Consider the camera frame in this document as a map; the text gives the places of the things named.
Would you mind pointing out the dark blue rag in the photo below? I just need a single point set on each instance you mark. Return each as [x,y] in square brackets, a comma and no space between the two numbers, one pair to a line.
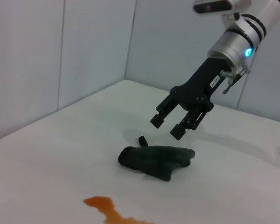
[154,161]

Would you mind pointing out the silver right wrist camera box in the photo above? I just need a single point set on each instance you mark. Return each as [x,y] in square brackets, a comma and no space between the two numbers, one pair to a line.
[214,5]

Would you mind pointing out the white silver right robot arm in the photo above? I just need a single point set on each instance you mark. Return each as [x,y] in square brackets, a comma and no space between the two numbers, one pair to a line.
[238,42]

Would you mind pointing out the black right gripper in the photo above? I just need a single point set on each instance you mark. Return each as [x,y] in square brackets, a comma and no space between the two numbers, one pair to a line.
[198,91]

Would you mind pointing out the brown water stain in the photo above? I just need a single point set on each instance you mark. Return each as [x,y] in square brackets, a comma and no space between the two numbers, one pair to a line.
[102,203]

